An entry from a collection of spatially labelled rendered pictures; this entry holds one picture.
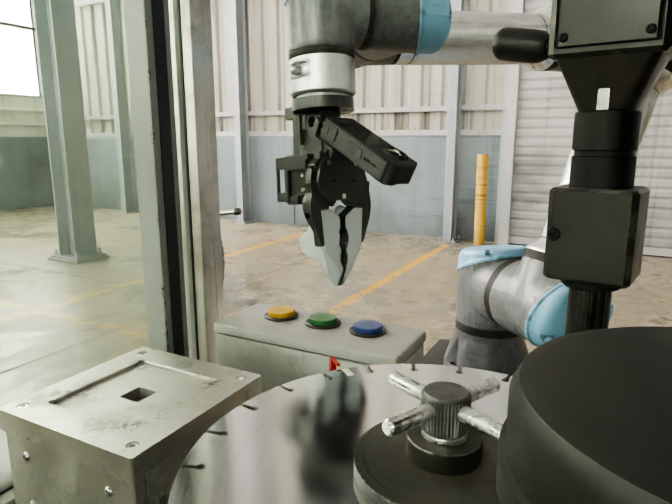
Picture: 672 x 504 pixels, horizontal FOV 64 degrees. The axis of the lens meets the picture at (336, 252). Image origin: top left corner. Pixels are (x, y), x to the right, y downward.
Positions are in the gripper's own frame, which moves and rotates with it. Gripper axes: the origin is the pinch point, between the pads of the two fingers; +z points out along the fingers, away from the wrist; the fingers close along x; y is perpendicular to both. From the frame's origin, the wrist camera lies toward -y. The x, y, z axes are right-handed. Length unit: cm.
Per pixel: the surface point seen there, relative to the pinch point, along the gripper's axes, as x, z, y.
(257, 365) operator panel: 1.8, 13.7, 16.4
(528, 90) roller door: -499, -114, 259
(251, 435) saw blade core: 21.8, 7.5, -14.6
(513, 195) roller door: -499, -5, 278
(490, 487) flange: 15.6, 7.8, -29.7
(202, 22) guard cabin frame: 3.8, -33.2, 22.3
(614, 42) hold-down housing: 13.1, -15.6, -35.1
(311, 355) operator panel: -1.2, 11.3, 8.0
